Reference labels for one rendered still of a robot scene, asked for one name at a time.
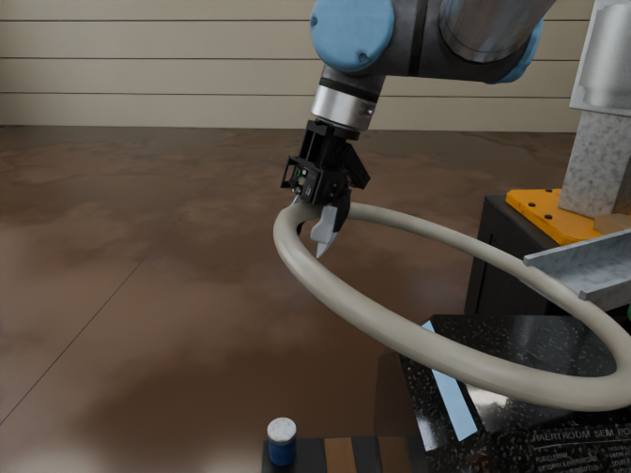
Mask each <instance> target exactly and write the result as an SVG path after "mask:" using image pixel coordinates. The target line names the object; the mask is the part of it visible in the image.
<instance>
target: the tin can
mask: <svg viewBox="0 0 631 473"><path fill-rule="evenodd" d="M268 438H269V458H270V459H271V461H272V462H273V463H274V464H276V465H289V464H290V463H292V462H293V461H294V459H295V458H296V454H297V448H296V425H295V423H294V422H293V421H292V420H290V419H288V418H278V419H276V420H273V421H272V422H271V423H270V424H269V427H268Z"/></svg>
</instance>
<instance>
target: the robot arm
mask: <svg viewBox="0 0 631 473"><path fill-rule="evenodd" d="M556 1H557V0H316V2H315V5H314V8H313V11H312V14H311V20H310V34H311V39H312V42H313V44H314V47H315V50H316V52H317V54H318V56H319V57H320V59H321V60H322V61H323V62H324V63H325V65H324V68H323V70H322V74H321V77H322V78H320V81H319V85H318V86H317V90H316V92H315V98H314V102H313V105H312V109H311V114H312V115H315V116H317V117H318V118H316V119H315V121H314V120H309V119H308V122H307V126H306V129H305V132H304V135H303V138H302V142H301V145H300V151H299V155H298V156H290V155H288V158H287V162H286V165H285V171H284V174H283V178H282V181H281V185H280V188H290V187H291V185H292V188H291V191H292V192H294V193H295V194H296V198H295V200H294V202H293V203H292V205H294V204H296V203H299V202H304V201H305V202H307V203H312V205H318V206H324V207H323V209H322V213H321V218H320V221H319V222H318V223H317V224H316V225H315V226H314V227H313V228H312V231H311V239H312V240H313V241H317V242H319V243H318V245H317V247H316V254H315V258H319V257H320V256H322V254H323V253H324V252H325V251H326V250H327V249H328V248H329V246H330V245H331V244H332V242H333V241H334V239H335V238H336V236H337V234H338V232H339V231H340V230H341V228H342V226H343V224H344V222H345V220H346V218H347V215H348V213H349V210H350V194H351V192H352V190H351V189H349V186H351V187H353V188H359V189H362V190H364V188H365V187H366V185H367V183H368V182H369V180H370V179H371V177H370V176H369V175H368V173H367V171H366V170H365V168H364V166H363V164H362V162H361V160H360V158H359V157H358V155H357V153H356V152H355V150H354V148H353V146H352V145H351V144H349V143H347V142H346V139H348V140H353V141H358V139H359V136H360V132H359V130H361V131H367V130H368V128H369V125H370V122H371V119H372V116H373V114H374V112H375V108H376V105H377V101H378V98H379V95H380V92H381V89H382V86H383V84H384V81H385V78H386V75H388V76H401V77H419V78H432V79H446V80H459V81H472V82H483V83H485V84H499V83H503V84H508V83H512V82H514V81H516V80H517V79H519V78H520V77H521V76H522V75H523V74H524V72H525V71H526V68H527V66H529V65H530V63H531V61H532V59H533V57H534V54H535V52H536V49H537V46H538V43H539V40H540V37H541V33H542V28H543V21H544V16H545V14H546V13H547V12H548V11H549V10H550V8H551V7H552V6H553V5H554V4H555V2H556ZM289 165H294V168H293V171H292V174H291V177H290V178H289V181H286V180H285V176H286V173H287V169H288V166H289ZM297 167H298V169H297V170H296V168H297ZM295 171H296V173H295ZM294 175H295V178H293V177H294ZM333 200H334V201H333ZM328 203H332V204H331V205H328Z"/></svg>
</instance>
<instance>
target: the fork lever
mask: <svg viewBox="0 0 631 473"><path fill-rule="evenodd" d="M523 265H525V266H526V267H530V266H533V267H536V268H538V269H540V270H541V271H543V272H545V273H546V274H547V275H549V276H551V277H553V278H554V279H556V280H558V281H559V282H562V283H563V284H565V285H567V286H568V287H570V288H571V289H573V290H574V291H576V292H578V293H579V296H578V298H579V299H581V300H583V301H587V300H589V301H590V302H591V303H593V304H594V305H596V306H597V307H598V308H599V309H601V310H602V311H603V312H606V311H609V310H612V309H615V308H618V307H621V306H623V305H626V304H629V303H631V228H630V229H626V230H622V231H620V232H616V233H612V234H608V235H604V236H598V237H595V238H591V239H587V240H583V241H579V242H576V243H572V244H569V245H565V246H561V247H558V248H554V249H550V250H546V251H543V252H537V253H533V254H529V255H525V256H524V258H523ZM520 281H521V280H520ZM521 282H523V281H521ZM523 283H525V282H523ZM525 284H526V285H527V286H528V287H530V288H531V289H533V290H534V291H536V292H537V293H539V294H540V295H542V296H543V297H545V298H547V299H548V300H550V301H551V302H553V303H554V304H556V305H557V306H559V307H560V308H562V309H563V310H565V311H566V312H568V313H570V312H569V311H568V310H566V309H565V308H563V306H562V305H560V304H559V303H557V302H556V301H555V300H553V299H552V298H550V297H548V296H547V295H545V294H544V293H542V292H540V291H539V290H537V289H535V288H534V287H532V286H530V285H529V284H527V283H525ZM570 314H571V315H573V314H572V313H570ZM573 316H574V315H573ZM574 317H575V318H576V319H578V318H577V317H576V316H574ZM578 320H579V319H578Z"/></svg>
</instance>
